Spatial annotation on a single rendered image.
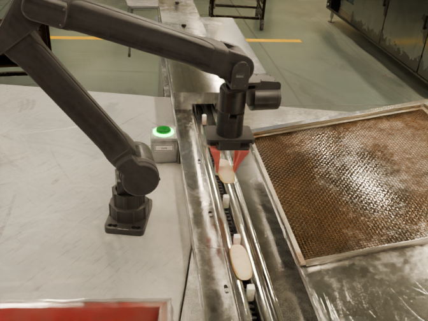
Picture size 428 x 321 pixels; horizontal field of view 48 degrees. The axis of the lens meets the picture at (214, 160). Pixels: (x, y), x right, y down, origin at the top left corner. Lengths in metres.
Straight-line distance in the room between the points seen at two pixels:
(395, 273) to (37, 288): 0.65
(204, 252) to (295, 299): 0.19
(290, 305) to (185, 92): 0.78
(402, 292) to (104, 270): 0.55
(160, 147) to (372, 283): 0.65
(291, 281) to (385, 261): 0.18
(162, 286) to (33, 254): 0.28
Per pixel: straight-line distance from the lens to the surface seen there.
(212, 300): 0.88
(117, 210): 1.06
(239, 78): 0.96
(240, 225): 1.06
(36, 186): 1.26
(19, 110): 1.65
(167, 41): 0.91
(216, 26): 2.58
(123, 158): 0.98
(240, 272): 0.94
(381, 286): 0.91
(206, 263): 0.94
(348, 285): 0.90
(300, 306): 0.95
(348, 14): 5.88
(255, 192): 1.22
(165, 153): 1.30
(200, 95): 1.50
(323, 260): 0.93
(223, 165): 1.10
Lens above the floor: 1.51
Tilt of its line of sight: 31 degrees down
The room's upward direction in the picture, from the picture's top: 4 degrees clockwise
